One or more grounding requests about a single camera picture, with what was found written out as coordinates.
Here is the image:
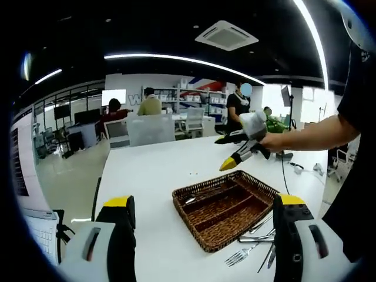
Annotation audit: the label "shelving rack with white boxes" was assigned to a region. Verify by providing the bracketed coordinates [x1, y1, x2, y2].
[142, 79, 229, 117]

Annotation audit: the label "ceiling air conditioner vent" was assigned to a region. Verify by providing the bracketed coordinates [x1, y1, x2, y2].
[194, 19, 260, 51]

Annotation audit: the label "silver table knife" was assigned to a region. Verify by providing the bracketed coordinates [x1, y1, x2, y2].
[257, 243, 277, 274]

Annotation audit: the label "person's right hand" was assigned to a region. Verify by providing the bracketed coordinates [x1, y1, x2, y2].
[258, 132, 287, 154]

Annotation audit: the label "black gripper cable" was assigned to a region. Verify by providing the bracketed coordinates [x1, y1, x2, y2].
[280, 152, 291, 195]

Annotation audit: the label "silver fork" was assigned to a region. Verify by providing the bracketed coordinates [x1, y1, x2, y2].
[224, 242, 261, 267]
[249, 215, 274, 234]

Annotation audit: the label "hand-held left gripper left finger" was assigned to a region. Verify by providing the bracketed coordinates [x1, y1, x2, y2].
[58, 195, 139, 282]

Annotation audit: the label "black desk monitors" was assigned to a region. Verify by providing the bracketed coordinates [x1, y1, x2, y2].
[73, 108, 102, 124]

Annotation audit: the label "black television on stand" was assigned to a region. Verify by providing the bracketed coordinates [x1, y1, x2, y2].
[53, 105, 71, 120]

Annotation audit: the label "white neck-worn device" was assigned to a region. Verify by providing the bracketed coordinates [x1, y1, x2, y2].
[234, 92, 250, 106]

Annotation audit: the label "green potted plant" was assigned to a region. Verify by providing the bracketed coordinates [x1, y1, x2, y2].
[264, 115, 290, 133]

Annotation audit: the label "short ceiling light strip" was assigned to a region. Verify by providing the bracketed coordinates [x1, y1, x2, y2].
[34, 69, 63, 85]

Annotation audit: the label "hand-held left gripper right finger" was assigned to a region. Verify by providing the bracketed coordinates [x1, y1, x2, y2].
[272, 193, 358, 282]

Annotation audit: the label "operator person in black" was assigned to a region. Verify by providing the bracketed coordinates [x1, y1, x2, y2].
[321, 41, 376, 264]

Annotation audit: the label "white chest-worn device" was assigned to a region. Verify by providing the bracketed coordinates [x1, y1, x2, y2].
[337, 0, 370, 49]

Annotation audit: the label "white wall screen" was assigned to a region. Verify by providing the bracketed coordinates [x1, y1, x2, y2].
[101, 89, 127, 107]

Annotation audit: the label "white mesh office chair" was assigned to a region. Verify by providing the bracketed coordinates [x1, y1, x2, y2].
[126, 113, 176, 147]

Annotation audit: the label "brown wicker cutlery storage tray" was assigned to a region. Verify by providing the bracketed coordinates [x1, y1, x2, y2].
[172, 169, 280, 253]

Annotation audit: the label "white plastic chair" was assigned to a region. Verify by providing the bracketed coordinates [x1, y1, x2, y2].
[106, 119, 130, 149]

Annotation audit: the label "long ceiling light strip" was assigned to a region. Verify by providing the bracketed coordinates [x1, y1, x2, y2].
[293, 0, 330, 89]

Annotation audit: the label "curved ceiling light strip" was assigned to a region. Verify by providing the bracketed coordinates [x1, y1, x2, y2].
[104, 53, 265, 86]

